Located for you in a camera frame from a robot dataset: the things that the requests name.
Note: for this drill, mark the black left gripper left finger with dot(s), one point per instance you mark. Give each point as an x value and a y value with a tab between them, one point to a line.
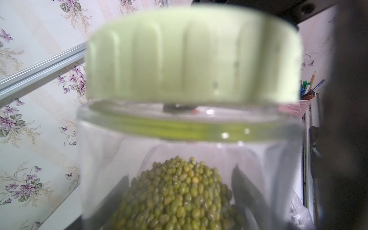
106	208

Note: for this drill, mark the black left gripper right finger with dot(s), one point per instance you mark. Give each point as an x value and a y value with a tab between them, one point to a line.
248	196

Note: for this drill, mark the green lid bean jar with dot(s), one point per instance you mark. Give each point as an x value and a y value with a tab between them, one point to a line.
178	98

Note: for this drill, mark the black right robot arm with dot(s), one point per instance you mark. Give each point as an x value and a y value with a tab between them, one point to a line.
342	170

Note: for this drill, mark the mesh bin with pink bag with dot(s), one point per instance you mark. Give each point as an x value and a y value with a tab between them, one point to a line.
299	217

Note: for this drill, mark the pink pen cup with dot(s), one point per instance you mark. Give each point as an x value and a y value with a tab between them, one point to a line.
307	95

